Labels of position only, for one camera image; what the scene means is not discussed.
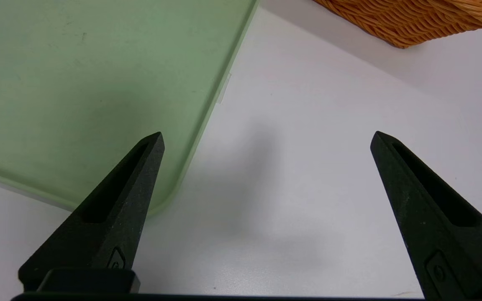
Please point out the orange wicker basket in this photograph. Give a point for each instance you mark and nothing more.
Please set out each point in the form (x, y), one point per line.
(412, 16)

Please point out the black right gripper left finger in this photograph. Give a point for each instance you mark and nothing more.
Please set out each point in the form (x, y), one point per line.
(115, 225)

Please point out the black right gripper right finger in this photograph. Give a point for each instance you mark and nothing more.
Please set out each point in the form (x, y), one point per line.
(433, 234)

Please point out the light green plastic tray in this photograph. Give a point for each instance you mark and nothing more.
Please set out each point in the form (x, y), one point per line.
(78, 83)

